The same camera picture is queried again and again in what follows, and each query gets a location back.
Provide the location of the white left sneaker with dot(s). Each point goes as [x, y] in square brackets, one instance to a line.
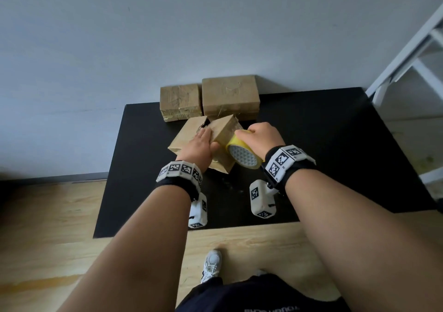
[211, 265]

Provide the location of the white metal shelf frame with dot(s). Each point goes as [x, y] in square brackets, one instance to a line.
[408, 55]

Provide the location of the small cardboard box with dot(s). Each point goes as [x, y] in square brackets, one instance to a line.
[180, 98]

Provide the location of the person's right hand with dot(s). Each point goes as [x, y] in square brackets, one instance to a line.
[264, 138]

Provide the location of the person's right forearm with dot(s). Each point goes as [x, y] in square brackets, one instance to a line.
[367, 249]

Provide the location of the black shorts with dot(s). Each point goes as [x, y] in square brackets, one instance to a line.
[259, 298]

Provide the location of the wide cardboard box torn flap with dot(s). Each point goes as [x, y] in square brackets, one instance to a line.
[225, 128]

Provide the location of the white right sneaker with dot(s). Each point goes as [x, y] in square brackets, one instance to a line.
[260, 272]

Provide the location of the black marker wristband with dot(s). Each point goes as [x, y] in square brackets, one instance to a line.
[287, 164]
[180, 178]

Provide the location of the yellow tape roll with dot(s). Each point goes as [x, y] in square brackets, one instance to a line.
[242, 156]

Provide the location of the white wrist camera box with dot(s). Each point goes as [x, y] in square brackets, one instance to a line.
[263, 199]
[198, 211]

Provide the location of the tall cardboard box square hole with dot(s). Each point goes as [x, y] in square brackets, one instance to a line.
[230, 93]

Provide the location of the person's left forearm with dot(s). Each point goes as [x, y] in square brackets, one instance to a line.
[135, 253]

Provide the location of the person's left hand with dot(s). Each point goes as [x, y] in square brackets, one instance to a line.
[197, 150]

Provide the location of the white sneaker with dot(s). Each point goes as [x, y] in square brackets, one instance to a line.
[260, 272]
[211, 265]

